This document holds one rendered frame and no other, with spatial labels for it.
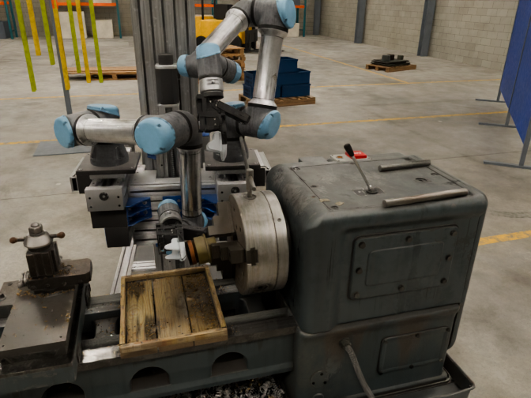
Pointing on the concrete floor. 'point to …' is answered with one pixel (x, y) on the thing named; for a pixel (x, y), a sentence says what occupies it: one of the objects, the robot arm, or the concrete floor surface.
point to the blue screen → (517, 82)
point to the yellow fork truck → (204, 26)
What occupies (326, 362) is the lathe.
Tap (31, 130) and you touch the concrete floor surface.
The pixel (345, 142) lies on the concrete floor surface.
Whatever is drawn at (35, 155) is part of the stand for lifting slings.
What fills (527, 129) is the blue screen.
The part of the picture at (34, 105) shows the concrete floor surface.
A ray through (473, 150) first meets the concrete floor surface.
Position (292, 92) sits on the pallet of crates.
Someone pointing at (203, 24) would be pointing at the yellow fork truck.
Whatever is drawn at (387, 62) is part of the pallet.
